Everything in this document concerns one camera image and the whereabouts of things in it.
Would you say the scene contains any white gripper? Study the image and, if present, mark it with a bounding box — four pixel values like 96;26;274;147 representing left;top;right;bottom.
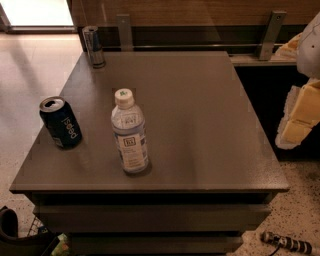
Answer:
275;12;320;150

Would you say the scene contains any clear plastic water bottle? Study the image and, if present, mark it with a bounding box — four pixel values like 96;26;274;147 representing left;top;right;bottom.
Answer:
111;88;149;174

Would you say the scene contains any silver redbull can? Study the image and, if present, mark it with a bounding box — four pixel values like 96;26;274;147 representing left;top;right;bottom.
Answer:
82;26;105;68

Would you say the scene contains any blue pepsi can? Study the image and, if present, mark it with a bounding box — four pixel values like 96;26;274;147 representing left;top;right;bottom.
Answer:
39;96;82;149

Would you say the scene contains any black white striped tool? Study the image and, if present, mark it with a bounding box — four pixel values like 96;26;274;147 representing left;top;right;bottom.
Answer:
260;231;320;256

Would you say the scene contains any green packet on floor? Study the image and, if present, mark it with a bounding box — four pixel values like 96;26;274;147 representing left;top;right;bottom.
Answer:
50;234;71;256

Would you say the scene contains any black bag on floor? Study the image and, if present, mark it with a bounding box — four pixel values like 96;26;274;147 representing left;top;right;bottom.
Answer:
0;206;59;256

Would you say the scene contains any right metal wall bracket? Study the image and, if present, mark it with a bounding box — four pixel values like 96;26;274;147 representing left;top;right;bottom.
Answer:
257;10;287;61

